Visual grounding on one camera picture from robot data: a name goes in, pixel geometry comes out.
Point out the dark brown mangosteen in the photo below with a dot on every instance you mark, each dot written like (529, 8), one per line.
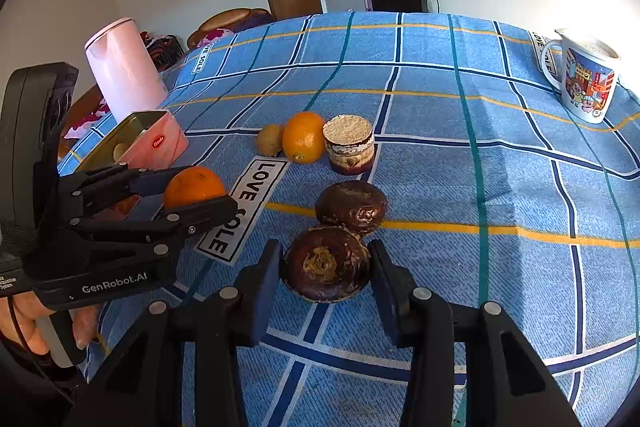
(326, 265)
(357, 206)

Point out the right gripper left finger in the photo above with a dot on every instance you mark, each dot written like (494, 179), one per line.
(140, 381)

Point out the brown leather armchair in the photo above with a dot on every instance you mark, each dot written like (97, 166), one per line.
(233, 20)

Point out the green kiwi at back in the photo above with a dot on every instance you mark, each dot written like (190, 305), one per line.
(269, 140)

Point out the red white pillow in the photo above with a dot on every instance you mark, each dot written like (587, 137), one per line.
(81, 127)

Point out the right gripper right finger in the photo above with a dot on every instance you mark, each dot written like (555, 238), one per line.
(507, 383)

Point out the round cake with crumb top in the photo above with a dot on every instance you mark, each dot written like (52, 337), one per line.
(349, 144)

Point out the white cartoon mug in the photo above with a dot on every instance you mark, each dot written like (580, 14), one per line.
(587, 75)

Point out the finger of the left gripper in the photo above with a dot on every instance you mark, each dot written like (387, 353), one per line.
(87, 242)
(83, 194)

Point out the pink electric kettle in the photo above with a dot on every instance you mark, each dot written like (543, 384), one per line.
(124, 70)

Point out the person's left hand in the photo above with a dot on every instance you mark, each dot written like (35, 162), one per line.
(28, 309)

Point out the dark brown mangosteen rear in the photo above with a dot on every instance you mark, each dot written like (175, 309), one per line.
(357, 206)

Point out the blue plaid tablecloth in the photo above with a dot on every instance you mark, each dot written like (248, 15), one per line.
(494, 192)

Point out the brown leather sofa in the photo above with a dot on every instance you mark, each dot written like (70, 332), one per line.
(82, 107)

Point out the small orange at back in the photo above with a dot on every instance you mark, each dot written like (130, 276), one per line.
(302, 138)

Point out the dark brown mangosteen front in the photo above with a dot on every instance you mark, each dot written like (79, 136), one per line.
(326, 265)

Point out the pink metal tin box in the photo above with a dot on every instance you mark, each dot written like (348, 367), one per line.
(151, 140)

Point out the large orange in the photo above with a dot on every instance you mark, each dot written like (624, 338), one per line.
(191, 186)

